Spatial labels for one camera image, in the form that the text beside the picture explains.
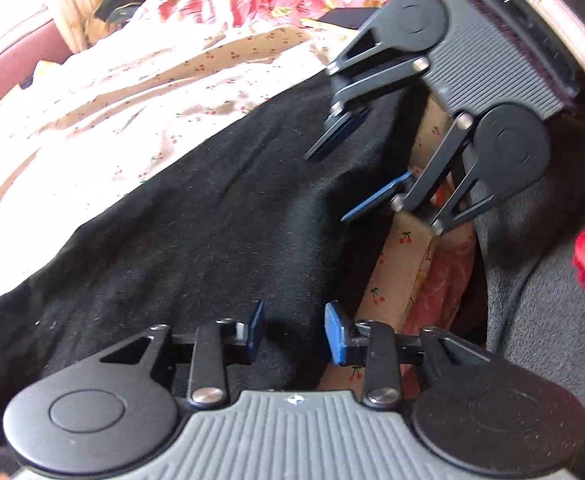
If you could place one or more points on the grey fleece garment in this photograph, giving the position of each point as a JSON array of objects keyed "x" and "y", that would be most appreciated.
[{"x": 532, "y": 270}]

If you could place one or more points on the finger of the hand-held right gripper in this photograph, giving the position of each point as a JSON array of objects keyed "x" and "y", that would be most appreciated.
[
  {"x": 377, "y": 197},
  {"x": 337, "y": 132}
]

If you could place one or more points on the floral curtain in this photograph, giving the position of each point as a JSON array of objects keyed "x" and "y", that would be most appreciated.
[{"x": 70, "y": 5}]

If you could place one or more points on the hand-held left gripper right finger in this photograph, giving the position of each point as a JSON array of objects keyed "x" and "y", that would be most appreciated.
[{"x": 335, "y": 332}]

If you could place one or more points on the maroon headboard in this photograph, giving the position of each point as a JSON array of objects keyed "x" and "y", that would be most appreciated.
[{"x": 2, "y": 65}]

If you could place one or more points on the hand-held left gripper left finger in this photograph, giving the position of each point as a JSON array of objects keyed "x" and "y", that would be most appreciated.
[{"x": 255, "y": 327}]

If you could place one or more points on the pink floral bed sheet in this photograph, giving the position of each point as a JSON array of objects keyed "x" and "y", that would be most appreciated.
[{"x": 442, "y": 280}]

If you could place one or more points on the cherry print bed cover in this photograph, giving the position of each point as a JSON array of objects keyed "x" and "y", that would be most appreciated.
[{"x": 122, "y": 95}]

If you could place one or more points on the dark bag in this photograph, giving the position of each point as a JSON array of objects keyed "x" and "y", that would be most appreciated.
[{"x": 117, "y": 2}]

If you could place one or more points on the black pants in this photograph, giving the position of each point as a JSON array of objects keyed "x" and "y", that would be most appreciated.
[{"x": 197, "y": 220}]

